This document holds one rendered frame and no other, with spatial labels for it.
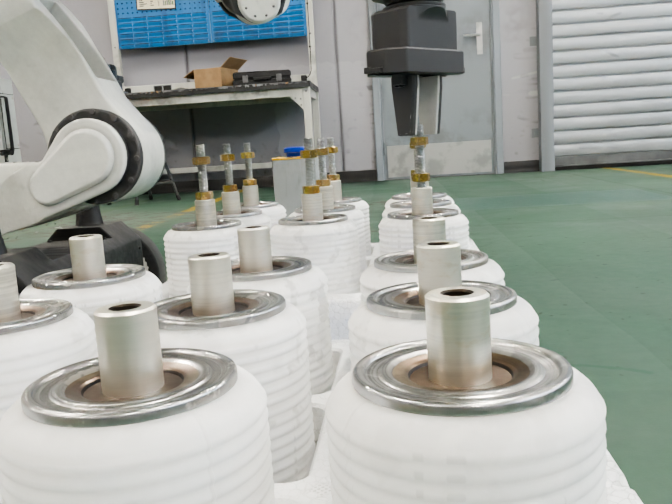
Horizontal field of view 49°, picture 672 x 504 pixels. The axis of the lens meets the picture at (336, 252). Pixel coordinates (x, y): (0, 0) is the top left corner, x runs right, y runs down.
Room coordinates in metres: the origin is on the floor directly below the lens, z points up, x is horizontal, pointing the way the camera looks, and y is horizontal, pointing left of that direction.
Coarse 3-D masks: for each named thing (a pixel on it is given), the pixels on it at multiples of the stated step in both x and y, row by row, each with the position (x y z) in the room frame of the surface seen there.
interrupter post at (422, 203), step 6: (426, 186) 0.78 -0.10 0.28; (414, 192) 0.77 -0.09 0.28; (420, 192) 0.77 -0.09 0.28; (426, 192) 0.77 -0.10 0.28; (414, 198) 0.77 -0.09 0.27; (420, 198) 0.77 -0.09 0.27; (426, 198) 0.77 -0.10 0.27; (414, 204) 0.77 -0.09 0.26; (420, 204) 0.77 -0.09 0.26; (426, 204) 0.77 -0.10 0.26; (432, 204) 0.77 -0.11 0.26; (414, 210) 0.77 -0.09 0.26; (420, 210) 0.77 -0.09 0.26; (426, 210) 0.77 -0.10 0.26; (432, 210) 0.77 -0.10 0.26
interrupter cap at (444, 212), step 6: (402, 210) 0.80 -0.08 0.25; (408, 210) 0.81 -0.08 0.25; (438, 210) 0.79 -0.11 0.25; (444, 210) 0.78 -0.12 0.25; (450, 210) 0.78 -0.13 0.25; (456, 210) 0.77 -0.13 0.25; (390, 216) 0.76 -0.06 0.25; (396, 216) 0.75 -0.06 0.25; (402, 216) 0.75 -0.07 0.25; (408, 216) 0.74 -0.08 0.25; (414, 216) 0.74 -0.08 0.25; (420, 216) 0.74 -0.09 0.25; (444, 216) 0.74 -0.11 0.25; (450, 216) 0.75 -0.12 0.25
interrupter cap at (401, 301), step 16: (384, 288) 0.39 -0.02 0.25; (400, 288) 0.39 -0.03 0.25; (416, 288) 0.39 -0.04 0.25; (496, 288) 0.37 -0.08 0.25; (368, 304) 0.36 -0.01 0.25; (384, 304) 0.35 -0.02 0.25; (400, 304) 0.35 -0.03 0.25; (416, 304) 0.36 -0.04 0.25; (496, 304) 0.33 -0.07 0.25; (512, 304) 0.34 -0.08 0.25
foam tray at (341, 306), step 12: (372, 252) 1.06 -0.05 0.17; (360, 276) 0.83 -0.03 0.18; (168, 288) 0.82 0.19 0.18; (336, 300) 0.71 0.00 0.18; (348, 300) 0.71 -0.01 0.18; (360, 300) 0.71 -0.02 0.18; (336, 312) 0.71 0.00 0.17; (348, 312) 0.71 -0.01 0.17; (336, 324) 0.71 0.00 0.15; (336, 336) 0.71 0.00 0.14
